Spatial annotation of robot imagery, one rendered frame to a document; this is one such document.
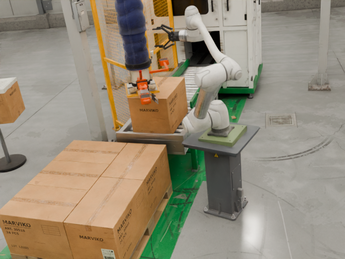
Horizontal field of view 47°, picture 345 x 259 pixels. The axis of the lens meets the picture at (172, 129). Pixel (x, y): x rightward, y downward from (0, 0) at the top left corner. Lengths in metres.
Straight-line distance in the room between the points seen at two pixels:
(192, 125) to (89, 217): 1.04
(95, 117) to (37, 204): 1.88
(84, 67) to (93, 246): 2.31
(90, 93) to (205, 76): 2.39
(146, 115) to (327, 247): 1.94
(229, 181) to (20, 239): 1.74
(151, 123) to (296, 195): 1.53
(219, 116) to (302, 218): 1.16
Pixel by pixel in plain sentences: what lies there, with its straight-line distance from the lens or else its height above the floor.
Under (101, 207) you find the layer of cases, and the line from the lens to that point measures 3.09.
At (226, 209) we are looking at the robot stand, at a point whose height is 0.07.
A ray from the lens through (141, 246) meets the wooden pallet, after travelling 3.47.
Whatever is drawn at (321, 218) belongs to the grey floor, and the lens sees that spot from 3.72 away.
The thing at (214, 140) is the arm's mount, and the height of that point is 0.78.
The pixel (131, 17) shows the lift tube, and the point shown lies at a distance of 3.39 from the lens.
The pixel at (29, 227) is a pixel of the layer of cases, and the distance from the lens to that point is 3.29.
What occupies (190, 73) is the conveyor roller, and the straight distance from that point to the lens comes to 5.61.
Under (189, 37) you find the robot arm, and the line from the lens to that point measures 3.19.
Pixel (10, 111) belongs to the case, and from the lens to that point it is 4.76.
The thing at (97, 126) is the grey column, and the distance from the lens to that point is 4.97.
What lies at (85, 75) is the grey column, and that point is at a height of 0.96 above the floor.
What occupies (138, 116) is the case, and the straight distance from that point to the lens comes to 3.91.
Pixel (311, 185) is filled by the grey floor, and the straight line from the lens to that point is 4.11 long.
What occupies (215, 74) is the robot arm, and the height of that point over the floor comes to 1.45.
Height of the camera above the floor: 2.31
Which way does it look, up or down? 26 degrees down
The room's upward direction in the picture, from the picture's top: 7 degrees counter-clockwise
